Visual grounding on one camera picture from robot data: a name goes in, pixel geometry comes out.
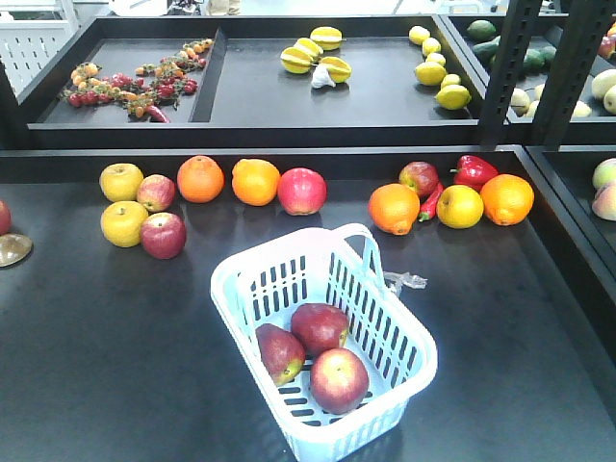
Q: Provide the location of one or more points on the light blue plastic basket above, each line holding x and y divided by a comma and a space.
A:
342, 267

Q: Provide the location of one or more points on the red yellow apple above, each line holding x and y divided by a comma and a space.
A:
339, 380

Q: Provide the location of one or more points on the pink red apple back row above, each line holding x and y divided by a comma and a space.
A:
301, 191

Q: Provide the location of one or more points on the orange middle right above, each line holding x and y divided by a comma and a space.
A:
394, 208

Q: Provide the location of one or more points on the orange back row left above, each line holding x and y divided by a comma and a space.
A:
200, 179

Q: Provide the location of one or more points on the small red chili pepper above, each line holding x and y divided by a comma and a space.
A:
429, 207

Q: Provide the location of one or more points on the red green apple back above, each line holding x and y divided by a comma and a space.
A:
421, 177

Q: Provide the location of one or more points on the dark red apple left group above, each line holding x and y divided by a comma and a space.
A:
163, 235

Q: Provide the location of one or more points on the white garlic bulb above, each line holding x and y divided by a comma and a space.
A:
321, 78

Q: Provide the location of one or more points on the small pink apple back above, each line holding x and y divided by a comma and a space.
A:
156, 193

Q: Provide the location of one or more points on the black upper display shelf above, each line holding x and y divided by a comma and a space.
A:
245, 98

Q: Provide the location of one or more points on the red bell pepper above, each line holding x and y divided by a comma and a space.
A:
473, 172

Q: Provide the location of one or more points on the yellow starfruit pile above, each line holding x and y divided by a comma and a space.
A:
310, 53

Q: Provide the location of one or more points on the yellow apple back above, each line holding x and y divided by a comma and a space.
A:
120, 181

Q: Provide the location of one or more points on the lemon pile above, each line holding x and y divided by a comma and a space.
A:
432, 72

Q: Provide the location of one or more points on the orange far right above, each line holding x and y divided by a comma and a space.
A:
507, 199

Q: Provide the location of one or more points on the cherry tomato vine pile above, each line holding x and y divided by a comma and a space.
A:
144, 93

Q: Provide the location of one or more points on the black wood produce display table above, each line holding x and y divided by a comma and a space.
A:
108, 354

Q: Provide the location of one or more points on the pale peach front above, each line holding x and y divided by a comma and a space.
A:
604, 202

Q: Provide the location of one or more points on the pale peach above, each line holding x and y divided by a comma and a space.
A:
604, 202
604, 173

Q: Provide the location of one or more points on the pale peach back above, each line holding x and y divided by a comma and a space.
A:
604, 173

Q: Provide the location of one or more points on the red apple far corner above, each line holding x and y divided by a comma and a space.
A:
5, 218

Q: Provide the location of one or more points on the mango and apple pile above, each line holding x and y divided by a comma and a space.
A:
607, 47

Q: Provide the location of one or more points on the black shelf upright post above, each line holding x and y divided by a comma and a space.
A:
554, 124
514, 40

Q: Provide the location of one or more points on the black shelf upright post right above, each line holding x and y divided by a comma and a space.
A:
554, 124

